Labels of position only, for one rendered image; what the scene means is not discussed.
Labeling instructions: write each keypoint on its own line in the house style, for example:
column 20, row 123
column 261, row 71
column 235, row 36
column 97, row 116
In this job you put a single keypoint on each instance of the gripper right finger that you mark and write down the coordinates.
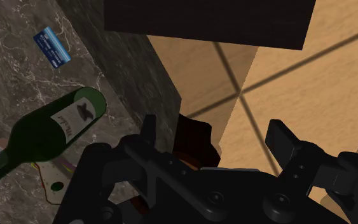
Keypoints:
column 346, row 173

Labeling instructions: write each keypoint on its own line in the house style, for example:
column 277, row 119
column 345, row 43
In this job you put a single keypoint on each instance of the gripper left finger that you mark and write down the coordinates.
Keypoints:
column 92, row 173

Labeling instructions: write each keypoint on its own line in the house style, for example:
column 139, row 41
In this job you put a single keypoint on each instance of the white board with round hole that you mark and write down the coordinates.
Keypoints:
column 52, row 173

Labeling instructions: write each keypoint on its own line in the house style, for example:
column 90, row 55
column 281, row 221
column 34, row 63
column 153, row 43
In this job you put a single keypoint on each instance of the dark green wine bottle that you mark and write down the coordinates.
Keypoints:
column 39, row 136

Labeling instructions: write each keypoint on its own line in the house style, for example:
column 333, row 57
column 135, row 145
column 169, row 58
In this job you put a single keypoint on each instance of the dark brown rounded thing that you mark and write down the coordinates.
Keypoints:
column 194, row 142

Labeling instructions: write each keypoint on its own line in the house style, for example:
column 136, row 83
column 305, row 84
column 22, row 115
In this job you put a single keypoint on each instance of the blue card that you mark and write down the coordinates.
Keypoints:
column 52, row 47

